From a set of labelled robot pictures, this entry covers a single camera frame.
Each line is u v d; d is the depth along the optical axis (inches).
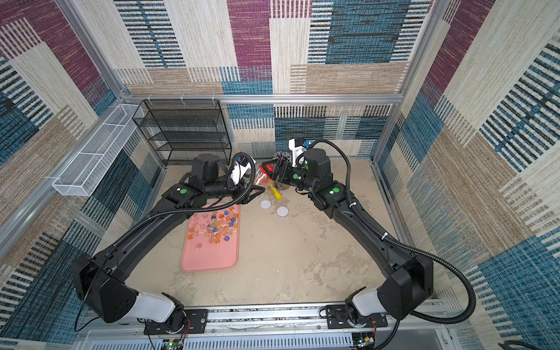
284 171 24.4
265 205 40.1
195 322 28.8
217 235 36.6
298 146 25.5
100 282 15.2
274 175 24.7
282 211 39.9
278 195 41.3
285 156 38.0
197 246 35.3
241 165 24.9
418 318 17.5
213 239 36.1
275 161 24.8
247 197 26.0
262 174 28.6
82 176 27.5
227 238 36.1
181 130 42.5
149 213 19.6
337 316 28.8
